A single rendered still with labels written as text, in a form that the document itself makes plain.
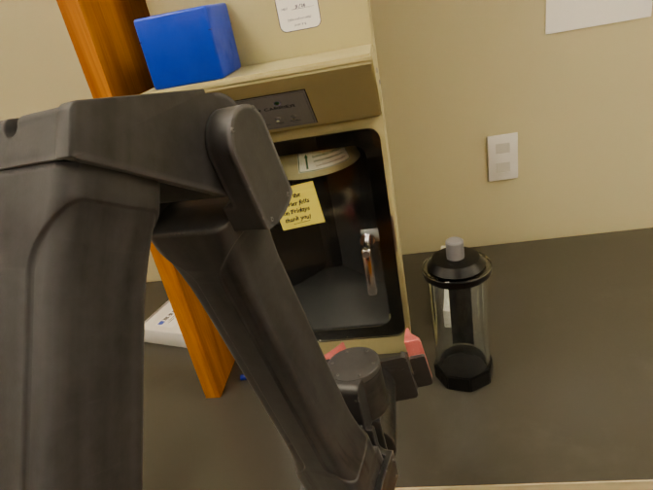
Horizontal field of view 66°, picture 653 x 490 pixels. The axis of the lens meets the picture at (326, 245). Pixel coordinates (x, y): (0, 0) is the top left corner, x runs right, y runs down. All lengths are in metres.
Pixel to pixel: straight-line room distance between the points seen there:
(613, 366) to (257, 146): 0.83
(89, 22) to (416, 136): 0.76
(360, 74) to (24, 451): 0.58
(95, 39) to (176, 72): 0.13
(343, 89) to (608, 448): 0.63
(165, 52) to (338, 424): 0.52
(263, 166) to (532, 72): 1.04
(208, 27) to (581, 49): 0.85
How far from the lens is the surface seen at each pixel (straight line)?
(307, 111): 0.76
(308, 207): 0.85
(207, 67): 0.72
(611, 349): 1.05
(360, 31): 0.79
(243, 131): 0.28
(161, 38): 0.74
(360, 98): 0.74
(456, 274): 0.80
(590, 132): 1.36
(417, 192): 1.32
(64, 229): 0.23
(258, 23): 0.81
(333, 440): 0.46
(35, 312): 0.23
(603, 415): 0.92
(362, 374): 0.53
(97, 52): 0.80
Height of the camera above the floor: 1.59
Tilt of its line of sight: 26 degrees down
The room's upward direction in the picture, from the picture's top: 11 degrees counter-clockwise
